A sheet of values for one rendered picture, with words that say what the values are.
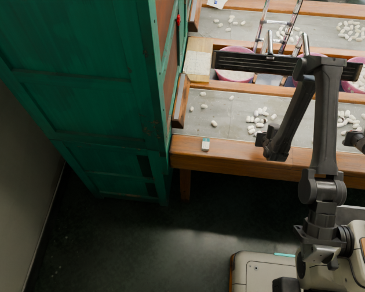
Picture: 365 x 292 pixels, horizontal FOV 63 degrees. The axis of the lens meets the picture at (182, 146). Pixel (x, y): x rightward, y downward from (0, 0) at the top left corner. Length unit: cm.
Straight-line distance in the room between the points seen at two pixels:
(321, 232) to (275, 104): 92
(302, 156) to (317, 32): 90
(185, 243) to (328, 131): 139
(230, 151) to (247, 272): 70
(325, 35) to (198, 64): 83
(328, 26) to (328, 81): 130
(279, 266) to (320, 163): 103
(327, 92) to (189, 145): 74
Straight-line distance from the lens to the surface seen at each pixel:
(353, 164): 161
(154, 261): 206
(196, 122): 155
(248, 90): 167
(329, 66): 95
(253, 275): 180
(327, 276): 124
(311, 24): 219
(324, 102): 92
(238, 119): 158
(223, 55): 134
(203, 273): 205
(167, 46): 112
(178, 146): 145
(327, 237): 92
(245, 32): 202
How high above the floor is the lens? 204
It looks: 61 degrees down
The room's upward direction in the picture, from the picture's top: 1 degrees counter-clockwise
